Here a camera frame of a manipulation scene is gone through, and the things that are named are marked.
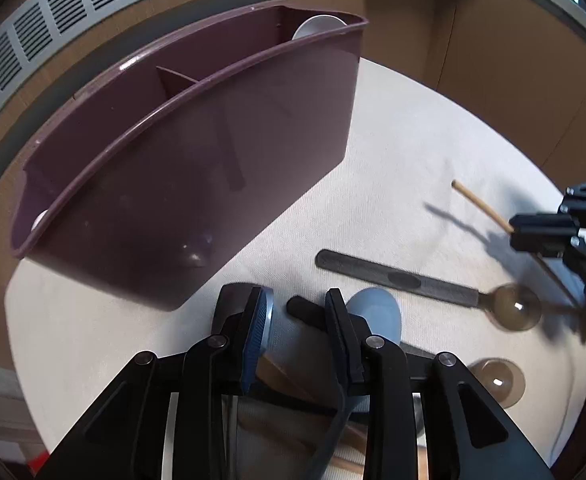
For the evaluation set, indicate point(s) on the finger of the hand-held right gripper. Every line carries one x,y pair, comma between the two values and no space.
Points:
543,223
543,246

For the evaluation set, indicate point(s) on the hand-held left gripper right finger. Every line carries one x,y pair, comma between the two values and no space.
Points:
337,327

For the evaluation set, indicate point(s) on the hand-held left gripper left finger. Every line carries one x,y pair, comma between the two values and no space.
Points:
255,332

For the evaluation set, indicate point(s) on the wooden chopstick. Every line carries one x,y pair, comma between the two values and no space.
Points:
353,440
293,380

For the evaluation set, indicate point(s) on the purple plastic utensil caddy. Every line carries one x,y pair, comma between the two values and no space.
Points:
198,180

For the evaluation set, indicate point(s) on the grey vent grille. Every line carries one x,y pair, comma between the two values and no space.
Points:
73,15

